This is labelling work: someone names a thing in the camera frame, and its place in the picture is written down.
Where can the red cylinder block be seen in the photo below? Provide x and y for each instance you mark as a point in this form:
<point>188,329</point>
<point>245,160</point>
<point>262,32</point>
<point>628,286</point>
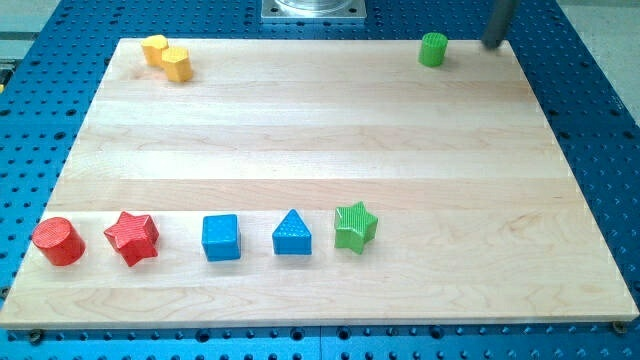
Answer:
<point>59,241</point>

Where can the yellow heart block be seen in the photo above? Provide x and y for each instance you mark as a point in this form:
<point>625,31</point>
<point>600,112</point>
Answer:
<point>152,47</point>

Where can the red star block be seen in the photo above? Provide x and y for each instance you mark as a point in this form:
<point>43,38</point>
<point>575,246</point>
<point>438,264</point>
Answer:
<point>134,237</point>

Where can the green cylinder block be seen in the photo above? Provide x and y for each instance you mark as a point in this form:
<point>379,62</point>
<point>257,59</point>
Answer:
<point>433,49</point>

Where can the yellow hexagon block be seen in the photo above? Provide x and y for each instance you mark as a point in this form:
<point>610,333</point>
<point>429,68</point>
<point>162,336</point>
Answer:
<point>176,63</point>

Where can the blue triangle block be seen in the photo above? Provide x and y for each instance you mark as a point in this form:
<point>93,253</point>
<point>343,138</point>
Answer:
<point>292,236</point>

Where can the blue cube block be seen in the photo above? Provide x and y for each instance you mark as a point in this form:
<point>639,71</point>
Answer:
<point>221,237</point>

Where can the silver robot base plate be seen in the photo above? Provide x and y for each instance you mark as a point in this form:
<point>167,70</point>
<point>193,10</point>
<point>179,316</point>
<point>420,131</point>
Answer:
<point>284,10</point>

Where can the green star block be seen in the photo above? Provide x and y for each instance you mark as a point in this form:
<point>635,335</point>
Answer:
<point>354,227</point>

